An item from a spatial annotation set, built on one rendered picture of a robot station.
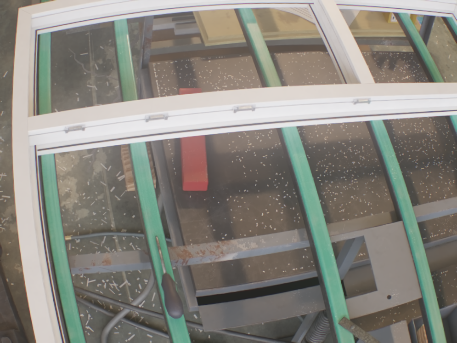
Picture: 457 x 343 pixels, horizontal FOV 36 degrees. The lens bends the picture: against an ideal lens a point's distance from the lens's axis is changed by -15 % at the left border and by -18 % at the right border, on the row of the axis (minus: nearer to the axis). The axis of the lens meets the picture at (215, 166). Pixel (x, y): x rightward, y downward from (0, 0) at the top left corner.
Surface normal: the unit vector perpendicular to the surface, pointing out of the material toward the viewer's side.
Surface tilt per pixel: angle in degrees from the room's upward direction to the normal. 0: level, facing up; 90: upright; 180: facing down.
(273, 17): 0
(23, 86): 0
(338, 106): 90
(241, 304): 0
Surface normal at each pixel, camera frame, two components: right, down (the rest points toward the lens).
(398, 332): 0.10, -0.58
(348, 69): -0.98, 0.11
